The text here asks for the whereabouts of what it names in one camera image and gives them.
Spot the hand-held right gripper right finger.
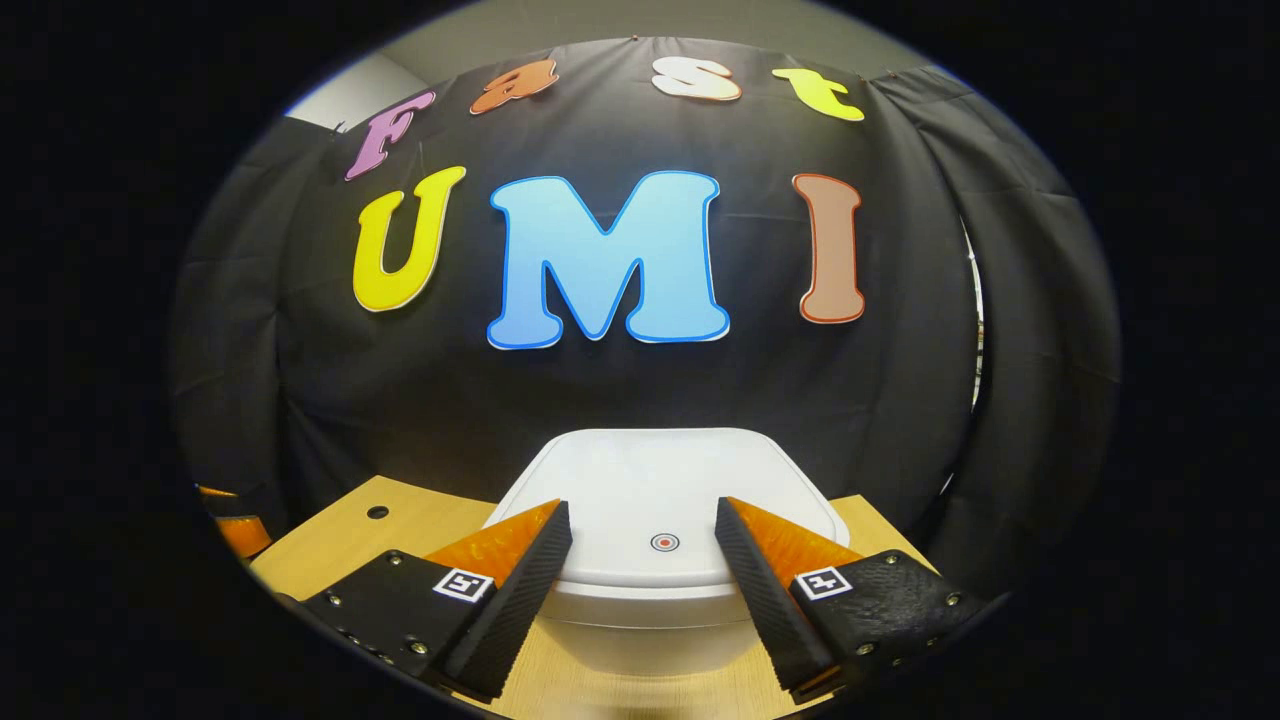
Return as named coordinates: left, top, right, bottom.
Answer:
left=714, top=495, right=987, bottom=705

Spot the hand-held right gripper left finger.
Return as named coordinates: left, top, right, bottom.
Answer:
left=300, top=498, right=574, bottom=702

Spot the white desktop garbage bin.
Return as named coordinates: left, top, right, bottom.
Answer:
left=483, top=428, right=851, bottom=679

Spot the black backdrop cloth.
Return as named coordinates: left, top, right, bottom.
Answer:
left=168, top=37, right=1123, bottom=591

